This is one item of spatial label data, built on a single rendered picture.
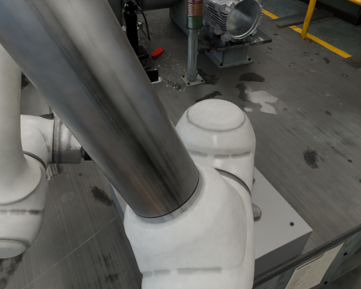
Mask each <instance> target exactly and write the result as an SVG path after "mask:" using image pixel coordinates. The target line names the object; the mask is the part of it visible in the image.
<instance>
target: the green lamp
mask: <svg viewBox="0 0 361 289"><path fill-rule="evenodd" d="M202 25H203V15H200V16H197V17H193V16H189V15H186V26H187V27H189V28H200V27H202Z"/></svg>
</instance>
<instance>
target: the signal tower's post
mask: <svg viewBox="0 0 361 289"><path fill-rule="evenodd" d="M186 27H187V26H186ZM202 27H203V25H202ZM202 27H200V28H189V27H187V28H188V29H189V31H188V66H187V75H186V76H184V75H183V76H181V79H182V80H183V82H184V83H185V84H186V85H187V87H190V86H193V85H199V84H204V83H205V82H204V80H203V79H202V78H201V77H200V75H199V74H198V71H197V68H198V41H199V29H201V28H202Z"/></svg>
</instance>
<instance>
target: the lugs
mask: <svg viewBox="0 0 361 289"><path fill-rule="evenodd" d="M256 1H257V2H258V4H260V3H261V2H262V0H256ZM235 5H236V4H235V3H234V2H233V1H231V0H229V2H228V3H227V4H226V6H227V7H228V8H229V9H230V10H231V9H232V8H233V7H234V6H235ZM256 33H257V29H255V30H254V31H253V32H252V33H251V34H252V35H255V34H256ZM223 36H224V37H225V38H226V39H227V40H228V41H229V40H230V39H231V36H230V35H229V34H228V33H225V34H224V35H223Z"/></svg>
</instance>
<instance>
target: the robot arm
mask: <svg viewBox="0 0 361 289"><path fill-rule="evenodd" d="M21 71H22V72H23V73H24V74H25V76H26V77H27V78H28V79H29V81H30V82H31V83H32V84H33V85H34V87H35V88H36V90H37V91H38V92H39V93H40V94H41V96H42V97H43V98H44V99H45V101H46V102H47V103H48V104H49V106H50V107H51V108H52V110H53V111H54V112H55V113H56V115H57V116H58V117H59V118H60V120H49V119H45V118H42V117H39V116H31V115H21ZM255 148H256V137H255V134H254V130H253V127H252V125H251V122H250V120H249V118H248V116H247V115H246V113H244V112H243V110H241V109H240V108H239V107H238V106H236V105H235V104H233V103H231V102H229V101H226V100H219V99H208V100H203V101H200V102H198V103H196V104H195V105H193V106H191V107H189V108H188V109H187V110H186V111H185V112H184V114H183V115H182V117H181V118H180V119H179V121H178V123H177V125H176V127H175V126H174V124H173V122H172V120H171V118H170V117H169V115H168V113H167V111H166V109H165V107H164V105H163V103H162V102H161V100H160V98H159V96H158V94H157V93H156V90H155V88H154V87H153V85H152V83H151V81H150V79H149V78H148V76H147V74H146V72H145V70H144V68H143V66H142V64H141V63H140V61H139V59H138V57H137V55H136V53H135V51H134V49H133V48H132V46H131V44H130V42H129V40H128V38H127V36H126V34H125V33H124V31H123V29H122V27H121V25H120V24H119V22H118V20H117V18H116V16H115V14H114V12H113V10H112V9H111V7H110V5H109V3H108V1H107V0H0V259H3V258H9V257H14V256H17V255H20V254H21V253H23V252H24V251H25V250H27V249H28V248H30V247H31V245H32V244H33V243H34V241H35V239H36V238H37V236H38V234H39V231H40V229H41V226H42V222H43V219H44V213H45V204H46V191H47V180H46V169H47V167H48V164H49V163H56V164H59V163H78V164H79V163H80V162H81V158H84V160H85V161H94V163H95V164H96V165H97V166H98V168H99V169H100V170H101V171H102V173H103V174H104V175H105V176H106V178H107V179H108V180H109V182H110V183H111V184H112V185H113V187H114V188H115V189H116V190H117V192H118V193H119V194H120V195H121V196H122V198H123V199H124V200H125V202H126V203H127V206H126V209H125V214H124V230H125V233H126V235H127V237H128V239H129V241H130V244H131V247H132V250H133V252H134V255H135V258H136V261H137V264H138V267H139V270H140V272H141V273H142V274H143V278H142V289H252V287H253V280H254V262H255V238H254V221H256V220H258V219H259V218H260V216H261V209H260V208H259V207H258V206H257V205H255V204H254V203H252V185H253V184H254V183H255V179H254V176H253V169H254V153H255Z"/></svg>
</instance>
